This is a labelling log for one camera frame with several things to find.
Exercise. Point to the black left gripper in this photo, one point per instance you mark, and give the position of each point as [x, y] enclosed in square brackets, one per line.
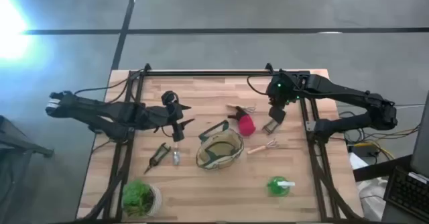
[167, 113]

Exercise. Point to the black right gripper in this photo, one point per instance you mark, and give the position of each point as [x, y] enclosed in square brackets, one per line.
[279, 93]

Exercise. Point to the red black gardening glove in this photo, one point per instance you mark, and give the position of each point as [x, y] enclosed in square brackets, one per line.
[247, 126]

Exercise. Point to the beige green gardening bag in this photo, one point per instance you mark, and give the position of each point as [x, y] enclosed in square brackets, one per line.
[234, 140]

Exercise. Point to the green pruning shears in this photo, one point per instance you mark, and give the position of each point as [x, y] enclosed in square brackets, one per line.
[151, 164]

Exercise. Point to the green spray bottle white nozzle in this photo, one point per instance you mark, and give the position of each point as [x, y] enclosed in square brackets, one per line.
[276, 187]

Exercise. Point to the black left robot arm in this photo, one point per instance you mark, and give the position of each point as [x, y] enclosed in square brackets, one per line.
[100, 111]

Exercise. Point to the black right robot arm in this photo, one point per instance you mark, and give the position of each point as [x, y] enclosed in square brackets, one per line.
[352, 96]

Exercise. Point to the white plastic bag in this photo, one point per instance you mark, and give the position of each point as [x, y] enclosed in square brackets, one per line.
[372, 197]

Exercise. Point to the white paper sheet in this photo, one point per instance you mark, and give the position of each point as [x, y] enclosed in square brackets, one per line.
[357, 162]

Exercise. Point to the green potted plant white pot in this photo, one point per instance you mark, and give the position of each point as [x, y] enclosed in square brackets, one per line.
[135, 197]

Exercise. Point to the black side desk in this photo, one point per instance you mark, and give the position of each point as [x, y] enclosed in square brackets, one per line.
[378, 168]

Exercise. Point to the black keyboard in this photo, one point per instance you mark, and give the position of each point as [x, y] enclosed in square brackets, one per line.
[405, 192]

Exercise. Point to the grey monitor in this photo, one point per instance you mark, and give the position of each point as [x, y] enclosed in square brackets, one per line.
[423, 143]

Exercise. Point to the black side furniture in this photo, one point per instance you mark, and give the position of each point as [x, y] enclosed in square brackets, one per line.
[20, 143]

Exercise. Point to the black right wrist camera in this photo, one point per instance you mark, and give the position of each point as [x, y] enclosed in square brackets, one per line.
[277, 114]

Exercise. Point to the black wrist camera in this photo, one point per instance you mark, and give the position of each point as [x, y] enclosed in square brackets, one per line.
[178, 135]
[277, 114]

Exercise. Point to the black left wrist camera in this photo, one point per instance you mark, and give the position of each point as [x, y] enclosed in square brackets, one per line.
[178, 135]

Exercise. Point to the black aluminium table frame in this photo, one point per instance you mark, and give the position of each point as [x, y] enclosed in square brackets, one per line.
[218, 73]

